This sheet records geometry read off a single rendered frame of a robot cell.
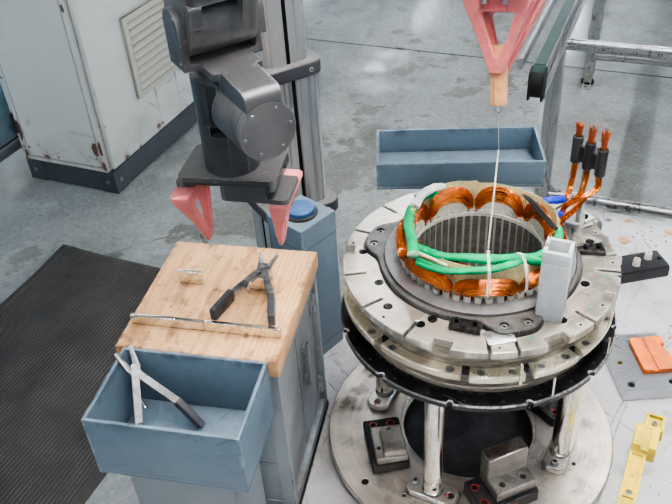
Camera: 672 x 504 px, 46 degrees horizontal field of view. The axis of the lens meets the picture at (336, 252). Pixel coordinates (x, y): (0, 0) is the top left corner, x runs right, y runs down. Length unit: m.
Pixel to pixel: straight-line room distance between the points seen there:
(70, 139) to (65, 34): 0.46
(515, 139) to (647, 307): 0.36
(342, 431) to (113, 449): 0.38
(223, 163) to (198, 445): 0.28
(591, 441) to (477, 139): 0.49
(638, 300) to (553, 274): 0.60
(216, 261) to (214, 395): 0.18
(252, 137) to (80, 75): 2.38
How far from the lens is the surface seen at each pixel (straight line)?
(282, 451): 0.99
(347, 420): 1.16
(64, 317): 2.71
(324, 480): 1.12
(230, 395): 0.92
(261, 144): 0.71
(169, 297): 0.98
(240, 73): 0.72
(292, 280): 0.97
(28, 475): 2.29
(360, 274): 0.92
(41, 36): 3.10
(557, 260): 0.82
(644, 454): 1.17
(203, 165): 0.83
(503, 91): 0.83
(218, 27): 0.73
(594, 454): 1.15
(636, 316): 1.39
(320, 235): 1.14
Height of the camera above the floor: 1.67
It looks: 37 degrees down
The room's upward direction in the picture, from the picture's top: 4 degrees counter-clockwise
